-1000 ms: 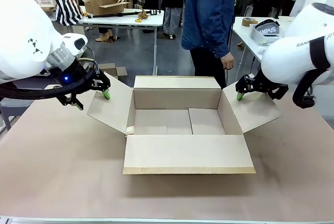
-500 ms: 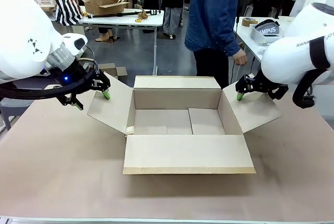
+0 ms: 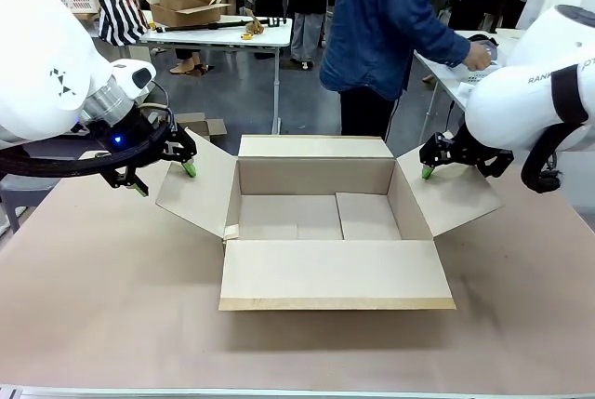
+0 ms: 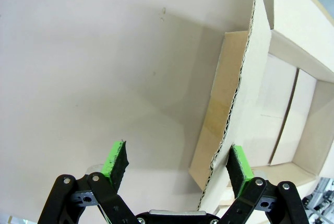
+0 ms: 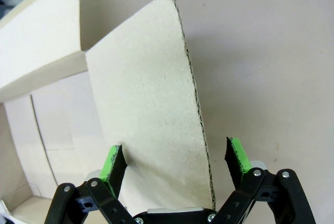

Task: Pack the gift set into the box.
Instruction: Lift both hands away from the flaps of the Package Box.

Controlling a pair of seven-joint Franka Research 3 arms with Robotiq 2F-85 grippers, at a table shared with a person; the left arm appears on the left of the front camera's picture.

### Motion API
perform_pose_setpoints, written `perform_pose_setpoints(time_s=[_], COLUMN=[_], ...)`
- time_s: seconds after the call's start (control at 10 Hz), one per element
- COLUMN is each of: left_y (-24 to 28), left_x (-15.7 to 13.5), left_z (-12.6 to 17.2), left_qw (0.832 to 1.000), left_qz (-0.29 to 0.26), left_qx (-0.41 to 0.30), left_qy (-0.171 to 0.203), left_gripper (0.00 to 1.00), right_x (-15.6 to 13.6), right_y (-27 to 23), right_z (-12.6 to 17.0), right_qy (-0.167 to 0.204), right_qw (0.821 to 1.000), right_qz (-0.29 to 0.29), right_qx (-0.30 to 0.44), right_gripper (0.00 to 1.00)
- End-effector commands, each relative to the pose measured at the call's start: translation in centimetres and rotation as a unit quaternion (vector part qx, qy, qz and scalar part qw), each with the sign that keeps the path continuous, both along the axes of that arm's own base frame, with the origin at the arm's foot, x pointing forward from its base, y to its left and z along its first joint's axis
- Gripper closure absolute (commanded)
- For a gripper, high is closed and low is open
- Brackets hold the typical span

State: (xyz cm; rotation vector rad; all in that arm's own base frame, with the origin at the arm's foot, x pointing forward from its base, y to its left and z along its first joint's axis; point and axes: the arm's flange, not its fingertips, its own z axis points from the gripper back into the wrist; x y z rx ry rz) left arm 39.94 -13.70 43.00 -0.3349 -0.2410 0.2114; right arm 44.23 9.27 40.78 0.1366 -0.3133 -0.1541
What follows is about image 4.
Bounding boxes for grey metal frame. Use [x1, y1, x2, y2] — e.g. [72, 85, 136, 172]
[302, 175, 334, 224]

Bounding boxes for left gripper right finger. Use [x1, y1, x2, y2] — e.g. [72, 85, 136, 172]
[220, 144, 310, 224]

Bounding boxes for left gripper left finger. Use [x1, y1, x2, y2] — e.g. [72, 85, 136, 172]
[38, 140, 137, 224]

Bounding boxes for large brown cardboard box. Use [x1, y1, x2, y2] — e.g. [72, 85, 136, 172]
[187, 0, 334, 224]

